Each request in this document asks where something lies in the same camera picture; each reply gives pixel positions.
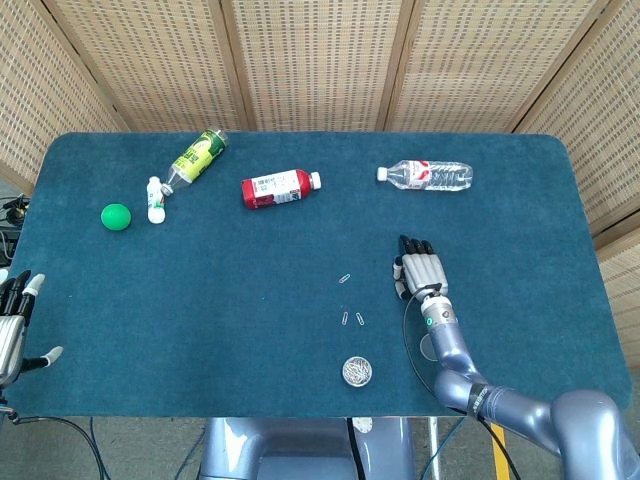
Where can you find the yellow floor tape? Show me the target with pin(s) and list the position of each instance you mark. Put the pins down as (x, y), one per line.
(496, 445)

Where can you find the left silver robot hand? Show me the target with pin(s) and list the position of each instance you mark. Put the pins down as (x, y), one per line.
(10, 335)

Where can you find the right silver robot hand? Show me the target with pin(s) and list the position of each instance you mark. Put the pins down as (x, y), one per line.
(425, 270)

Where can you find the green yellow label bottle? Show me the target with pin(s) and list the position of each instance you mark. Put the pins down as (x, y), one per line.
(197, 157)

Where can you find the blue felt table mat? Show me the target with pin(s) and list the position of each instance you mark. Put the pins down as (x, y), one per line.
(250, 300)

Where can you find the round clear paper clip container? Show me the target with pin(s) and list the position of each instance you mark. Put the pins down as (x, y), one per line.
(357, 371)

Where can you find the blue-grey robot torso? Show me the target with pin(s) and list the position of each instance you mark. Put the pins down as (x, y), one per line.
(300, 440)

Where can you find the small white bottle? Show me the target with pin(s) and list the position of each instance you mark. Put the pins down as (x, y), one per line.
(156, 200)

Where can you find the metal table leg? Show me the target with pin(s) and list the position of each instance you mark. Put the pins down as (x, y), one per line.
(434, 450)

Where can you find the woven bamboo screen panel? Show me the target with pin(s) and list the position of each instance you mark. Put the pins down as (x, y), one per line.
(600, 125)
(475, 65)
(315, 65)
(160, 65)
(30, 100)
(625, 300)

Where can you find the red juice bottle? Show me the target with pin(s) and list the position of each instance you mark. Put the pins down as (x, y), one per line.
(275, 190)

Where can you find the clear round lid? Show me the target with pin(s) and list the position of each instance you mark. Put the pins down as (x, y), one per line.
(425, 347)

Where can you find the green ball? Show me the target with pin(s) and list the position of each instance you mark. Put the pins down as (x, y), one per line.
(116, 217)

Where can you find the clear water bottle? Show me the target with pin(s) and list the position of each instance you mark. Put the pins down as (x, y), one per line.
(435, 175)

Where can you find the paperclip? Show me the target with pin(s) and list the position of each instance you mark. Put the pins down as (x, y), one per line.
(344, 318)
(360, 318)
(344, 278)

